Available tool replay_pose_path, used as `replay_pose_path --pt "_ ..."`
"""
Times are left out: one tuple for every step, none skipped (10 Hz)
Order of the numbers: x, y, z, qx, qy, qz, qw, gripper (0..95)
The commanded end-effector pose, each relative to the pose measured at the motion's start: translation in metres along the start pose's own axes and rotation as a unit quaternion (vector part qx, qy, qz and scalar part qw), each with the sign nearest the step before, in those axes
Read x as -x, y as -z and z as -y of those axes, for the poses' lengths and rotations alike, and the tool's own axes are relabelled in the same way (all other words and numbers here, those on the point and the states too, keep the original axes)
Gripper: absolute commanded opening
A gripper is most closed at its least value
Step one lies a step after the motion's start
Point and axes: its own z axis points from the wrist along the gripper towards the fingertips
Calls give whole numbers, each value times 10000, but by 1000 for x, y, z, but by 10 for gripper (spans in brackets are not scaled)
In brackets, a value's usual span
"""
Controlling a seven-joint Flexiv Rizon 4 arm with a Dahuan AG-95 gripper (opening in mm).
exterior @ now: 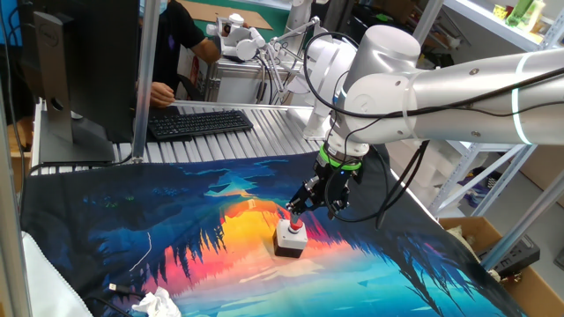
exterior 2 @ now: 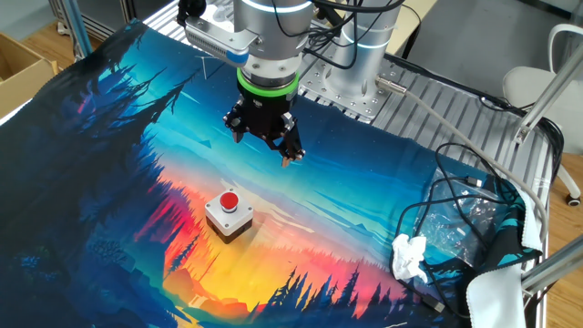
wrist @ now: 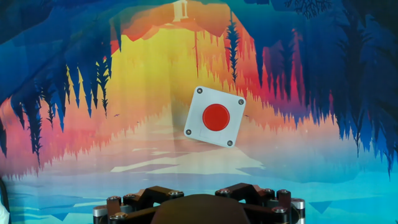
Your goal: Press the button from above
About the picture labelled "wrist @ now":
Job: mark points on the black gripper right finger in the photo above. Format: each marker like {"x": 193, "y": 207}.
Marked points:
{"x": 267, "y": 202}

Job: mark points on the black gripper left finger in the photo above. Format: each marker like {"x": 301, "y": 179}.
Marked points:
{"x": 136, "y": 205}

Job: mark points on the grey box with red button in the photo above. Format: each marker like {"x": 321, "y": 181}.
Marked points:
{"x": 199, "y": 105}

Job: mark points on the colourful sunset forest printed mat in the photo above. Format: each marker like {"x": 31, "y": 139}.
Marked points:
{"x": 93, "y": 140}

